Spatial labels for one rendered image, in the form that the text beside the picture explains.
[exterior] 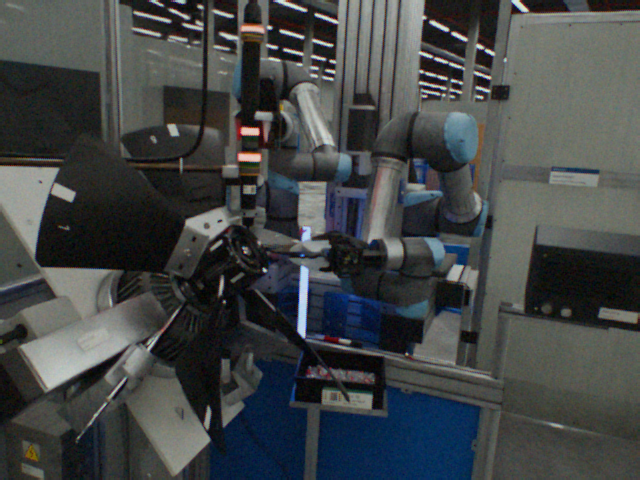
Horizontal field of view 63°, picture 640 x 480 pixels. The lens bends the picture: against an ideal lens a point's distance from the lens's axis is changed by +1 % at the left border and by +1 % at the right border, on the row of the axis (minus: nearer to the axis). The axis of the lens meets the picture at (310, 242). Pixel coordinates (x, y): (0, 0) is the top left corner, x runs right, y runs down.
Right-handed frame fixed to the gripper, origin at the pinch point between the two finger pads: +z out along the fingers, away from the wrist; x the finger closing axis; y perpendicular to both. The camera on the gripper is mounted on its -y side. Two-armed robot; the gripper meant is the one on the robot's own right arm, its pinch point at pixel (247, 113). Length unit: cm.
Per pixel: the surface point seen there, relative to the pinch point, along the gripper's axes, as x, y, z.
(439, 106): -78, -59, -1084
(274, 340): -5, 50, -7
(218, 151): 9.1, 8.1, -8.6
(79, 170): 17.1, 10.3, 29.2
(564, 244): -67, 25, -20
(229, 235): -0.6, 22.4, 11.0
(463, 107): -126, -58, -1064
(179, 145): 16.3, 7.1, -4.4
